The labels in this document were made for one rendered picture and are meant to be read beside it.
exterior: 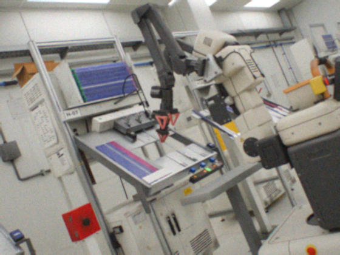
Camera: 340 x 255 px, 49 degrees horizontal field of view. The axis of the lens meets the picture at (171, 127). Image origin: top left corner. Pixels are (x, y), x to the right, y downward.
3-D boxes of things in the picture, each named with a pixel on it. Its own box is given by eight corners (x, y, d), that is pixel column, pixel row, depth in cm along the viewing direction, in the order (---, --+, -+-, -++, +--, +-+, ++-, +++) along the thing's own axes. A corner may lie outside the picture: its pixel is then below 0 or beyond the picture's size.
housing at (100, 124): (146, 124, 296) (149, 108, 290) (98, 140, 260) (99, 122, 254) (139, 121, 301) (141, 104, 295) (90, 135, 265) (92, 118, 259)
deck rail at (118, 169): (150, 195, 212) (152, 186, 209) (147, 196, 210) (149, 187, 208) (74, 142, 250) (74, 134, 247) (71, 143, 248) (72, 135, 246)
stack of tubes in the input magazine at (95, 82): (138, 91, 291) (125, 59, 292) (86, 102, 254) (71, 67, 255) (129, 96, 299) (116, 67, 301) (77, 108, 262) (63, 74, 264)
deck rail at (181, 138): (215, 160, 262) (218, 153, 259) (214, 161, 260) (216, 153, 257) (144, 121, 299) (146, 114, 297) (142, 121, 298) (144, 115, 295)
